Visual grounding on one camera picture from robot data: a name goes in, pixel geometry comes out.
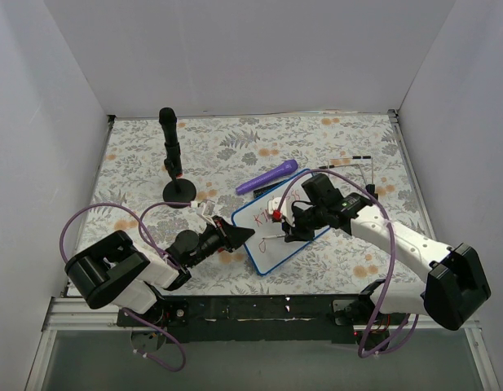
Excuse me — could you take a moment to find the blue framed whiteboard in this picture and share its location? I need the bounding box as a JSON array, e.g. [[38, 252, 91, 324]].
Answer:
[[231, 174, 311, 276]]

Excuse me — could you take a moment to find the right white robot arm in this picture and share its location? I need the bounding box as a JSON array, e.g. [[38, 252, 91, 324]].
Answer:
[[268, 169, 491, 331]]

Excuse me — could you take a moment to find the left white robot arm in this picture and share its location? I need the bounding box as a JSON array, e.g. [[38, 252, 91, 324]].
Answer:
[[64, 217, 255, 326]]

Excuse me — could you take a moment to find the black whiteboard stand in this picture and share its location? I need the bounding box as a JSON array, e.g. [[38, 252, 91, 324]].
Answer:
[[320, 155, 376, 197]]

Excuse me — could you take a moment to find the black glitter microphone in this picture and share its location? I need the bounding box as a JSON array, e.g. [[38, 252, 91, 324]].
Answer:
[[253, 182, 279, 199]]

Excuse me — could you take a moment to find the black microphone on stand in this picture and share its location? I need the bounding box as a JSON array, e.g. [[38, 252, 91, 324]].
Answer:
[[158, 108, 196, 209]]

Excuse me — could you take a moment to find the floral table mat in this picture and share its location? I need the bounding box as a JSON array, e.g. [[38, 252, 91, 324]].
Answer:
[[66, 112, 448, 297]]

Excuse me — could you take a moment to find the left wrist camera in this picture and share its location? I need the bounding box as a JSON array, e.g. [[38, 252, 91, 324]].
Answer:
[[190, 200, 216, 222]]

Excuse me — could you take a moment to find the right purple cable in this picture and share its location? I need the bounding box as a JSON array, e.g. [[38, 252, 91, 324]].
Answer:
[[281, 169, 420, 359]]

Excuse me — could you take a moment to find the purple cable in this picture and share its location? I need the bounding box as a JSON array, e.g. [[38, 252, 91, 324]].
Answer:
[[281, 169, 420, 359], [59, 199, 205, 374]]

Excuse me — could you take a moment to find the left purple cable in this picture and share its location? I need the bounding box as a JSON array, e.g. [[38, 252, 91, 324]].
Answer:
[[59, 199, 205, 374]]

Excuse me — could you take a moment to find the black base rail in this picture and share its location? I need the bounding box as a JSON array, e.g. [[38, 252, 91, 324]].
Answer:
[[140, 294, 374, 344]]

